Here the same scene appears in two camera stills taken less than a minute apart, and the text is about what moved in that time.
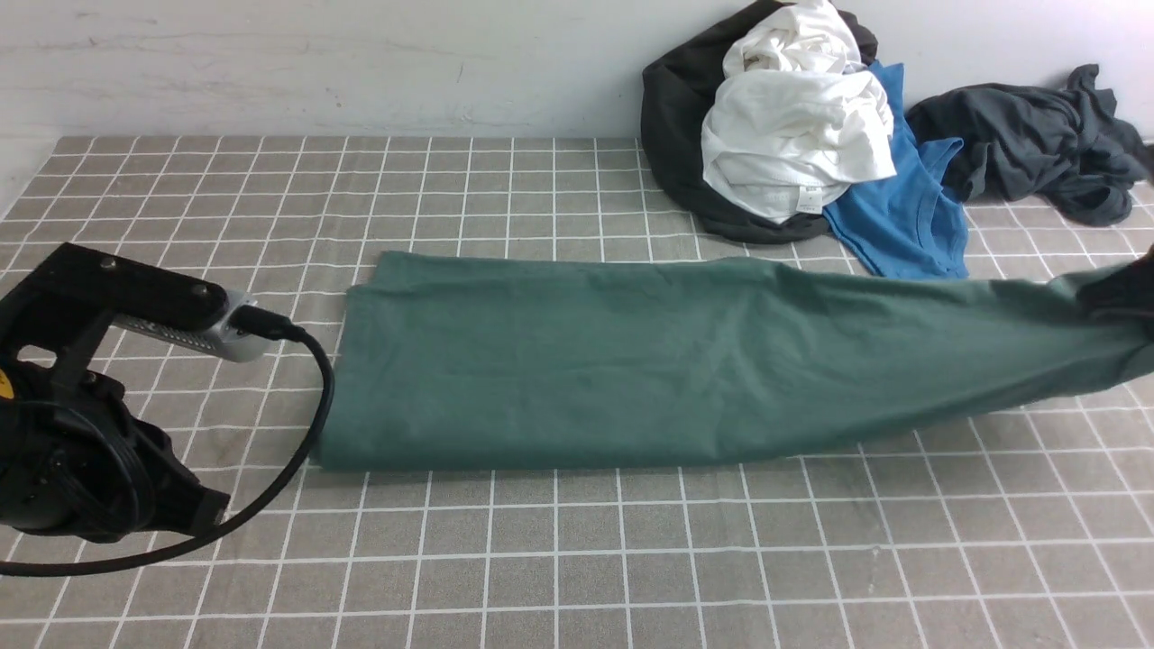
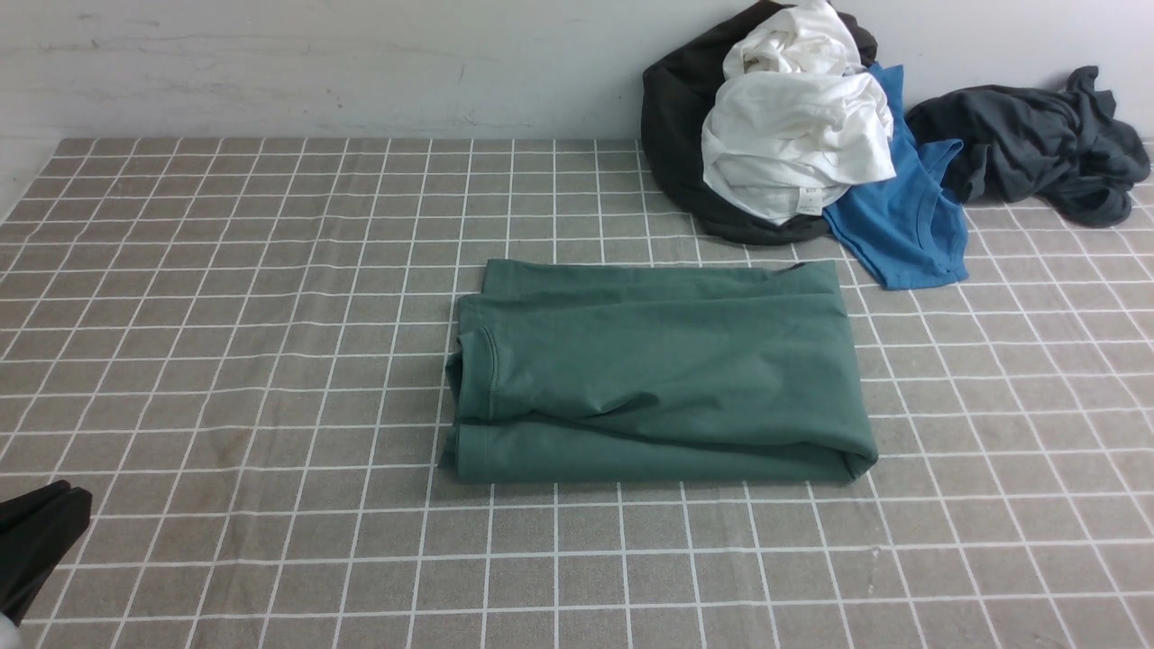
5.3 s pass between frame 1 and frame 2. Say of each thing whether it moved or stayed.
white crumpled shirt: stayed
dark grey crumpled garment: stayed
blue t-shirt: stayed
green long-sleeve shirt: moved
